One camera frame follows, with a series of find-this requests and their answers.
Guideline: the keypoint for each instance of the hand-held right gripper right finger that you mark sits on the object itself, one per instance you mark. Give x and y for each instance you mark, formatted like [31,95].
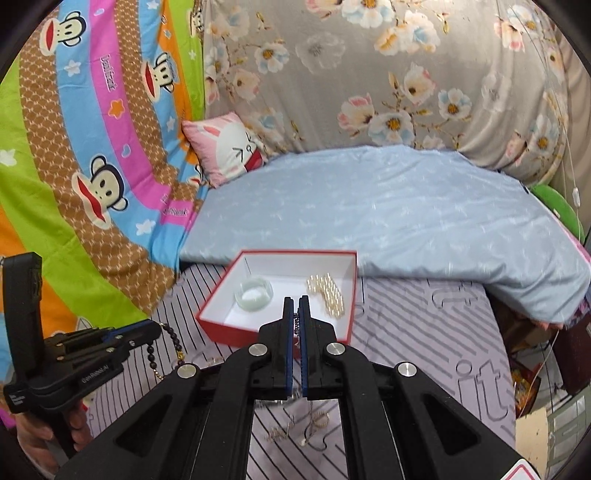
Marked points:
[304,347]

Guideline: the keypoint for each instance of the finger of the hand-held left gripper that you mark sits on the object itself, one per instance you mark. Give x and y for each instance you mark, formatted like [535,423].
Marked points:
[134,330]
[129,353]

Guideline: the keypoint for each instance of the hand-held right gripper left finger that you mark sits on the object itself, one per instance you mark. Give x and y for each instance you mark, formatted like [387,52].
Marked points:
[288,347]

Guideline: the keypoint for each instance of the thin gold hoop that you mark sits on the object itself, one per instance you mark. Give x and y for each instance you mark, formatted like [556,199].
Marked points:
[318,420]

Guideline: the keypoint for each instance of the red jewelry box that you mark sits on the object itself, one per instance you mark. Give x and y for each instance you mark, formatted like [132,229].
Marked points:
[258,277]

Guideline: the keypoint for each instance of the silver leaf brooch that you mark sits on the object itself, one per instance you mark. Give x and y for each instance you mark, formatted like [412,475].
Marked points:
[279,430]

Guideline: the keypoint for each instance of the person's left hand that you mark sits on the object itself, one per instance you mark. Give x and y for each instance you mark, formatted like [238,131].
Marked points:
[37,436]

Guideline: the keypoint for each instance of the pale green jade bangle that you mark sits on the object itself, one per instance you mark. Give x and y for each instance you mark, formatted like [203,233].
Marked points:
[240,296]

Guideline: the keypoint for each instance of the light blue quilt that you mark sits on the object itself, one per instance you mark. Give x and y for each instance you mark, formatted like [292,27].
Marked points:
[392,207]

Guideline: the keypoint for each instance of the pink rabbit pillow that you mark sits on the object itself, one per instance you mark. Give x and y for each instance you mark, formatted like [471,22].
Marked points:
[221,147]

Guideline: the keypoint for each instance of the cartoon monkey printed sheet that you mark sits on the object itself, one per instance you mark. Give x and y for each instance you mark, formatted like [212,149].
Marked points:
[69,115]

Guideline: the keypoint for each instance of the colourful packet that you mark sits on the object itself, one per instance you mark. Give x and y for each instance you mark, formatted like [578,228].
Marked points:
[524,387]

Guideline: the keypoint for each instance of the cardboard piece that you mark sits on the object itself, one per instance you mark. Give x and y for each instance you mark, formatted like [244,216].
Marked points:
[531,443]

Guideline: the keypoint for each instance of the dark wooden furniture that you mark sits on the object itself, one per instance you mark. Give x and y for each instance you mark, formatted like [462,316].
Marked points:
[575,355]

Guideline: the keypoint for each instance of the grey floral sheet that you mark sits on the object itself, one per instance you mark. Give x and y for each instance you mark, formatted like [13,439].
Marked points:
[369,69]

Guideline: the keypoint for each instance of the green round object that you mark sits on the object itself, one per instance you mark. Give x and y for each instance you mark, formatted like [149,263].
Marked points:
[554,203]

